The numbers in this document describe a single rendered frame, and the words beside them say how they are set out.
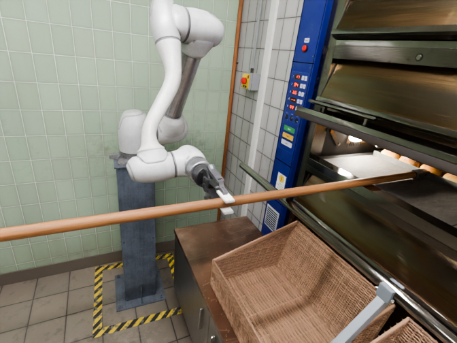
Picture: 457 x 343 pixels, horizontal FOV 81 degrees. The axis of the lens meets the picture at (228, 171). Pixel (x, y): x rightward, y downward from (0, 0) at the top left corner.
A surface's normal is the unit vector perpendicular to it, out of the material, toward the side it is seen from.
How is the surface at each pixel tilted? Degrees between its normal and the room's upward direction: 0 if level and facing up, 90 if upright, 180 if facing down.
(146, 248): 90
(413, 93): 70
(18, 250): 90
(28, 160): 90
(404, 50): 90
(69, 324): 0
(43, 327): 0
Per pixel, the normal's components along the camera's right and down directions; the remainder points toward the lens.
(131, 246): 0.39, 0.40
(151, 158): 0.32, -0.18
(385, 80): -0.81, -0.23
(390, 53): -0.90, 0.08
